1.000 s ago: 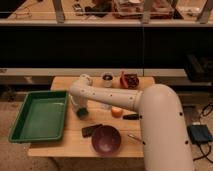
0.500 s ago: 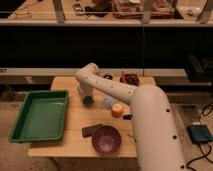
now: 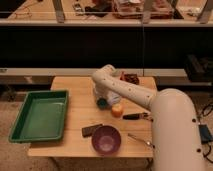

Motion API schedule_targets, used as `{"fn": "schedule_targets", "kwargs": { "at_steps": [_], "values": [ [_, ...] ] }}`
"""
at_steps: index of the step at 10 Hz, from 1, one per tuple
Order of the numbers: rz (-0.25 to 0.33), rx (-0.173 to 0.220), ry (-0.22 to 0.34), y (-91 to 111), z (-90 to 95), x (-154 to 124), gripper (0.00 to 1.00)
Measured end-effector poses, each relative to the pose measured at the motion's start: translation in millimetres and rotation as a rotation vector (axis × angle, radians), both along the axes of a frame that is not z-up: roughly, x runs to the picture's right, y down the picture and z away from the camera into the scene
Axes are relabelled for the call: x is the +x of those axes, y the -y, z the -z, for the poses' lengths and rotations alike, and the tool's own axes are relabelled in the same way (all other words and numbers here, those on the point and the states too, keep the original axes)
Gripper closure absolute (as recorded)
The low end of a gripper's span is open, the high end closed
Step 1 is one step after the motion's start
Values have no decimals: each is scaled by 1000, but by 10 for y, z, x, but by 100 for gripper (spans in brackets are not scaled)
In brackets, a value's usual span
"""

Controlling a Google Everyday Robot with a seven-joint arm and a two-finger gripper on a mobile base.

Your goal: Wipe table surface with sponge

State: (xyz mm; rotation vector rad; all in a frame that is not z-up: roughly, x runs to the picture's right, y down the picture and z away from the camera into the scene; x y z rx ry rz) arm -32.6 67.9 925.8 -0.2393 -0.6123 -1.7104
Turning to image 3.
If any black box on right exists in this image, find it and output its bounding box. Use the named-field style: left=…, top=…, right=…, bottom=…
left=184, top=55, right=213, bottom=82

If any orange fruit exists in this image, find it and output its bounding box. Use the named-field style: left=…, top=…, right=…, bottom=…
left=111, top=103, right=124, bottom=118

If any purple bowl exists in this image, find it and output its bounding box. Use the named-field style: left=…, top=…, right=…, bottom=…
left=91, top=125, right=121, bottom=156

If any green plastic tray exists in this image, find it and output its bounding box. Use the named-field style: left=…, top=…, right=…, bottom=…
left=9, top=90, right=69, bottom=143

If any dark brown rectangular block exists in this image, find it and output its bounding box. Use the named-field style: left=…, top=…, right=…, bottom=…
left=82, top=124, right=101, bottom=137

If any red and dark container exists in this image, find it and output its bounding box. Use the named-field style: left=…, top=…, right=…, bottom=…
left=120, top=72, right=140, bottom=85

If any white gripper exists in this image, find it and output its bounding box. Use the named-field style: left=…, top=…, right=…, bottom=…
left=93, top=85, right=121, bottom=104

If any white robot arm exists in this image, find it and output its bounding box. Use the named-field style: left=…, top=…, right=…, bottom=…
left=92, top=65, right=205, bottom=171

